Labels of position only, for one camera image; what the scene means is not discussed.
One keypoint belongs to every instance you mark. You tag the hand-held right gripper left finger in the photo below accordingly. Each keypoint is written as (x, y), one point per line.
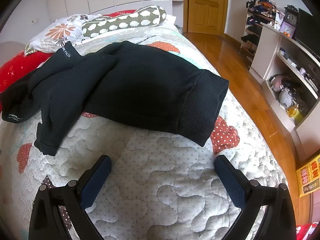
(96, 182)

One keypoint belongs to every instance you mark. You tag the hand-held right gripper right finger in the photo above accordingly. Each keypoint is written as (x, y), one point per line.
(230, 180)

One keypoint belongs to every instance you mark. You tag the black pants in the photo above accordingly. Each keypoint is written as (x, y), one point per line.
(150, 85)

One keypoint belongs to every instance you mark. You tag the quilted heart pattern bedspread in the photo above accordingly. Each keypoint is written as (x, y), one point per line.
(155, 170)

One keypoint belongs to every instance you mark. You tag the yellow printed box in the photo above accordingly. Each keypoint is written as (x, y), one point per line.
(310, 177)

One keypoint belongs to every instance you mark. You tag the yellow bottle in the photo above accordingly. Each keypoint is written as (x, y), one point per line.
(295, 115)

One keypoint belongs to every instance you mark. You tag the red box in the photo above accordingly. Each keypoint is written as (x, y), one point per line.
(308, 232)

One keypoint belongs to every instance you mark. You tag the white round bag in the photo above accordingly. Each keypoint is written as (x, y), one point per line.
(285, 98)

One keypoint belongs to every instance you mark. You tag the red blanket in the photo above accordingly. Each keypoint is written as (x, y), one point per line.
(15, 70)

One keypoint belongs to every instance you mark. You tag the white shelf unit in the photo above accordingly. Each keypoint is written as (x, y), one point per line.
(270, 42)

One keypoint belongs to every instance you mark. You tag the shoe rack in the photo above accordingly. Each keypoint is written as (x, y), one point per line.
(252, 32)

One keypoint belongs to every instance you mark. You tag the floral print pillow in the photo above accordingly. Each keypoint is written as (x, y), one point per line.
(57, 30)

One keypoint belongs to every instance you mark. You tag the green patterned bolster pillow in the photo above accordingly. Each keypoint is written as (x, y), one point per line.
(120, 22)

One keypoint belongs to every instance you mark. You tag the black television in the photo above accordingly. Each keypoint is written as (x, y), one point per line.
(307, 30)

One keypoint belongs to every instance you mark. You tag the ornate black clock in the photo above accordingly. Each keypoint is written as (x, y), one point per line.
(291, 18)

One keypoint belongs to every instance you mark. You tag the wooden door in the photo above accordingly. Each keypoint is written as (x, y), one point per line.
(205, 7)

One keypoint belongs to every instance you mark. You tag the pile of clothes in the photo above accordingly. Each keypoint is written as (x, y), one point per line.
(262, 7)

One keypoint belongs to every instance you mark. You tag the wall socket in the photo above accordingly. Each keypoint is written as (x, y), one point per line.
(35, 21)

